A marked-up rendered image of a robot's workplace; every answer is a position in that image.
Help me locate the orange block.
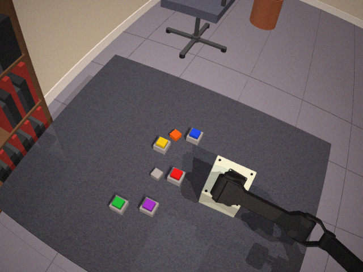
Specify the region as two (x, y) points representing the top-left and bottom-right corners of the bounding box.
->
(170, 129), (182, 141)

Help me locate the purple button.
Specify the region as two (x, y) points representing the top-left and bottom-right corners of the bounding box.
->
(140, 197), (159, 217)

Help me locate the blue button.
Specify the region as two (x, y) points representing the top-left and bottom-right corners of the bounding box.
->
(186, 128), (203, 145)

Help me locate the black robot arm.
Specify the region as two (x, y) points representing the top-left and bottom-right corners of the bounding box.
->
(210, 169), (363, 272)

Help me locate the green button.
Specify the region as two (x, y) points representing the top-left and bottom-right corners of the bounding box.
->
(109, 195), (129, 215)

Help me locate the yellow button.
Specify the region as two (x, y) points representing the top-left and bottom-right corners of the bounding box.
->
(153, 137), (171, 155)

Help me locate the red button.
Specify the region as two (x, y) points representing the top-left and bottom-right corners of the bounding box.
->
(167, 167), (185, 186)

